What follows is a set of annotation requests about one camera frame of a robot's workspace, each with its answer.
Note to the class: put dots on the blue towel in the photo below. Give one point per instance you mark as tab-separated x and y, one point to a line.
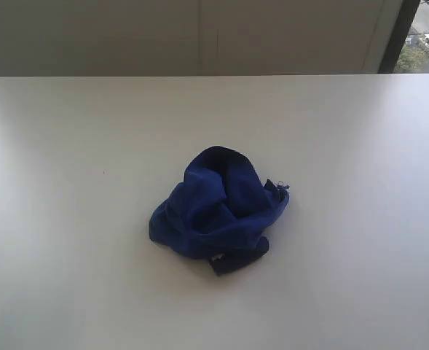
219	212

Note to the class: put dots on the dark window frame post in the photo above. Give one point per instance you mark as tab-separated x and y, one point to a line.
398	35

